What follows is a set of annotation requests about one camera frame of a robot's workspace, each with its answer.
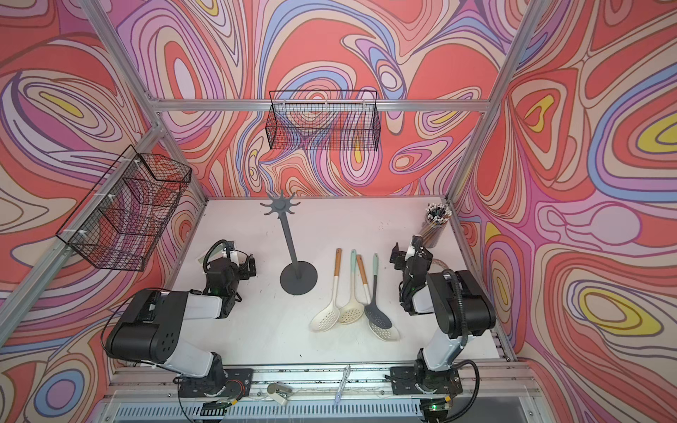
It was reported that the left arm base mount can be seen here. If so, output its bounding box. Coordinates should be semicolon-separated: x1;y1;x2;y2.
177;368;254;399

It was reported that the small clip on rail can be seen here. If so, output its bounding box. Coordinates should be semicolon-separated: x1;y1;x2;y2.
266;384;293;406

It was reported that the black wire basket back wall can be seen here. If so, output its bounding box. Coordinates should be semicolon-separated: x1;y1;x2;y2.
266;88;381;151

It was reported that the black wire basket left wall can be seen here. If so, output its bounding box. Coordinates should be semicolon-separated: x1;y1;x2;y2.
56;146;192;271

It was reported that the cream skimmer wooden handle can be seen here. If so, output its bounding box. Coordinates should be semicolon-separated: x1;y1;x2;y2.
357;255;400;342
310;248;343;332

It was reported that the pencil cup with pencils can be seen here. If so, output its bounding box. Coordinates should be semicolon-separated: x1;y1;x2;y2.
420;203;452;249

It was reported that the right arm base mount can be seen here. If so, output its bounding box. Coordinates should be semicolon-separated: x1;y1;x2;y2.
384;366;464;397

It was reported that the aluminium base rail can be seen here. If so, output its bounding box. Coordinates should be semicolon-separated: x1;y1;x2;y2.
91;361;554;422

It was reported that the cream skimmer green handle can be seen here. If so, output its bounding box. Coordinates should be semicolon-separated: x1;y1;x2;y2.
338;250;364;324

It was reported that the black wire basket wall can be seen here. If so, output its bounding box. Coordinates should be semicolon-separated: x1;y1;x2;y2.
266;88;381;151
56;146;192;271

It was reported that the pink white calculator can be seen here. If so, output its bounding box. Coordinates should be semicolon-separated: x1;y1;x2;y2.
198;252;209;267

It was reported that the dark grey skimmer green handle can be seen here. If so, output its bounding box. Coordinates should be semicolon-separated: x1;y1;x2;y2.
361;253;392;330

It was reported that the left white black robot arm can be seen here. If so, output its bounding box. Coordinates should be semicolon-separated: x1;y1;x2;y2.
102;240;257;398

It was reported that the pen on rail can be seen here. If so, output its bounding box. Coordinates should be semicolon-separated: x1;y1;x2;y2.
333;365;352;406

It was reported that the grey utensil rack stand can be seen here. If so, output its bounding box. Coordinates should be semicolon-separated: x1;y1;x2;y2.
261;194;317;296

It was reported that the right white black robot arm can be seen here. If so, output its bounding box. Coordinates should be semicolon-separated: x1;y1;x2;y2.
388;235;496;397

